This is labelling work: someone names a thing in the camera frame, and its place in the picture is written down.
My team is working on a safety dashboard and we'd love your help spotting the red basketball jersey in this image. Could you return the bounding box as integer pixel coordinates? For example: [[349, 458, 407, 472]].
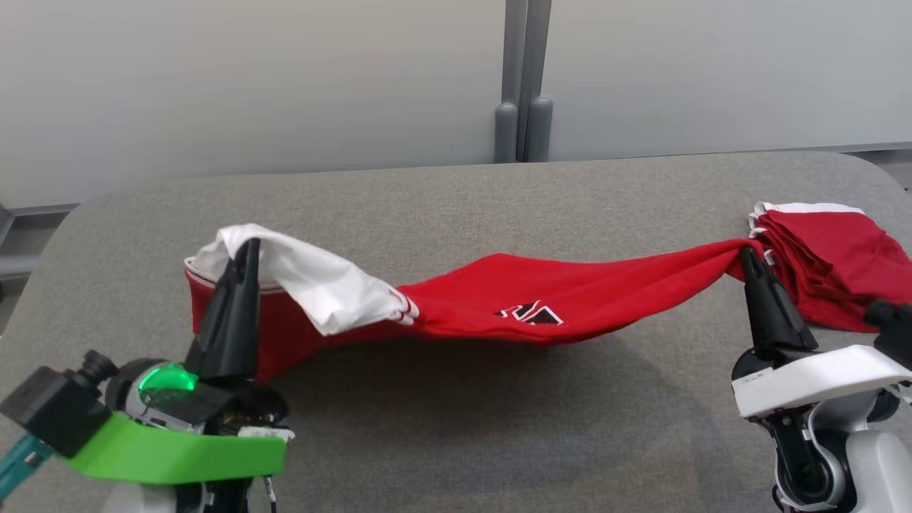
[[184, 223, 767, 383]]

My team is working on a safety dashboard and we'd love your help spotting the red shorts white stripe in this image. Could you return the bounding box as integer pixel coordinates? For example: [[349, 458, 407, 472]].
[[747, 202, 912, 334]]

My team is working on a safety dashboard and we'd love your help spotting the grey partition post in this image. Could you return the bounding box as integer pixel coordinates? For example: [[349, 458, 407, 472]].
[[494, 0, 529, 164], [527, 0, 554, 162]]

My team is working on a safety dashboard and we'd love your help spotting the black cable teal plug left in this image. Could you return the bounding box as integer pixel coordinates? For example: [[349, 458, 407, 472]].
[[0, 435, 55, 501]]

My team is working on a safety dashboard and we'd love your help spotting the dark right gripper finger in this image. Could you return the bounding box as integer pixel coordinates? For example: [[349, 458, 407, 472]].
[[740, 246, 819, 361]]

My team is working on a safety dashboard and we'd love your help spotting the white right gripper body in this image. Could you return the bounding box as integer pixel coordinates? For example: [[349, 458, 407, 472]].
[[732, 344, 912, 420]]

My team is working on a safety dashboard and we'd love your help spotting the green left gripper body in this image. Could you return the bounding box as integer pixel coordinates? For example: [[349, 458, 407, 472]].
[[61, 388, 294, 486]]

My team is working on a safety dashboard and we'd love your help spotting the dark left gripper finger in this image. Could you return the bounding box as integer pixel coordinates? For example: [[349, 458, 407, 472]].
[[184, 238, 261, 383]]

